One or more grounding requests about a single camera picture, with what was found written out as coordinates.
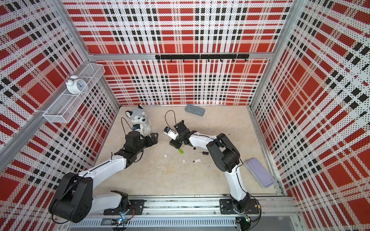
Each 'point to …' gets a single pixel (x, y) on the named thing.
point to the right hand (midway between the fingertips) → (175, 139)
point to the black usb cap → (194, 148)
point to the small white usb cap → (183, 160)
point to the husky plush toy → (138, 116)
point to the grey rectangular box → (194, 109)
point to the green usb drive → (180, 150)
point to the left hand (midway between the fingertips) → (154, 135)
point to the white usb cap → (165, 155)
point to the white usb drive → (198, 160)
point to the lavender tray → (259, 172)
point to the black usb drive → (205, 153)
